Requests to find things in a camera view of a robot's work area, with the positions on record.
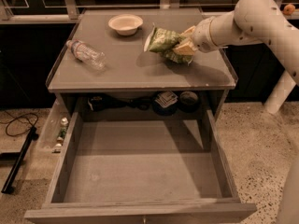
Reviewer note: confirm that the grey cabinet with counter top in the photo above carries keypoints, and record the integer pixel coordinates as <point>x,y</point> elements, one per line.
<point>131,69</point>

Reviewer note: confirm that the small bottle in bin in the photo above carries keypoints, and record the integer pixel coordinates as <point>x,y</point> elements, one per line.
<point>63,130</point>

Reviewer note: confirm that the clear plastic bin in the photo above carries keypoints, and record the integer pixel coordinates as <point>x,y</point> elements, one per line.
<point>48,136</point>

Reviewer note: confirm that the white paper bowl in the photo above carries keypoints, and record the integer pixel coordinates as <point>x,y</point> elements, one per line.
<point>125,24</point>

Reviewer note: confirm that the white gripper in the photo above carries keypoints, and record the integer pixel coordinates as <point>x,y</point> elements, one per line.
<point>202,37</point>

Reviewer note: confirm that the orange round object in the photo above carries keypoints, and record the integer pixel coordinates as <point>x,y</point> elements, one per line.
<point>288,9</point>

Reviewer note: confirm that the black object under counter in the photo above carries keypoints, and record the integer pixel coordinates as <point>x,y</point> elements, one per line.
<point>103,101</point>

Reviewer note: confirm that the black metal stand bar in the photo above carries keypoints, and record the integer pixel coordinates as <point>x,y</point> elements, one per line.
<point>7,188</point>

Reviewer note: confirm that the stack of packets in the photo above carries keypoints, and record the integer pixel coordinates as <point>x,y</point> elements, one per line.
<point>166,98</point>

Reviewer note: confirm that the black round container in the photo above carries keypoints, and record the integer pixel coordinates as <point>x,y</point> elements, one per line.
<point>188,101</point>

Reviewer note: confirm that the open grey top drawer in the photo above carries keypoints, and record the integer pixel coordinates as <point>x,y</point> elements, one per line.
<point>134,169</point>

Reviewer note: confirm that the clear plastic water bottle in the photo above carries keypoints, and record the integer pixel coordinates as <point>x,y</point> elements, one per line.
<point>87,54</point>

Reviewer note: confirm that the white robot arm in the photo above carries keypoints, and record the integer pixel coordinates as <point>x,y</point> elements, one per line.
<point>262,147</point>

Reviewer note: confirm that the green jalapeno chip bag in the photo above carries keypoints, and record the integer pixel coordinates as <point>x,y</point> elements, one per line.
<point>163,41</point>

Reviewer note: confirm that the metal railing frame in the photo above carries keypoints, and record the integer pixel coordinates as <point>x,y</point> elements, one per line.
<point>124,3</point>

